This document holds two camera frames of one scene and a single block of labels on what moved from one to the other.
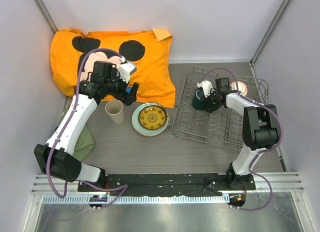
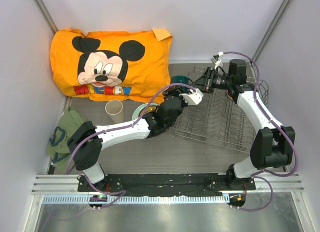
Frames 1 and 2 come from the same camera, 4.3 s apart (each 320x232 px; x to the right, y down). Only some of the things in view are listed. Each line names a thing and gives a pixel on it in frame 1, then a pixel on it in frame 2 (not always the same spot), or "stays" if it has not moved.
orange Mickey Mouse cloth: (149, 50) stays
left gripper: (127, 98) -> (175, 91)
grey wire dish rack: (224, 126) stays
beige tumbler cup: (114, 109) stays
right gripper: (211, 108) -> (205, 82)
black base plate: (178, 184) stays
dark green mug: (197, 102) -> (179, 79)
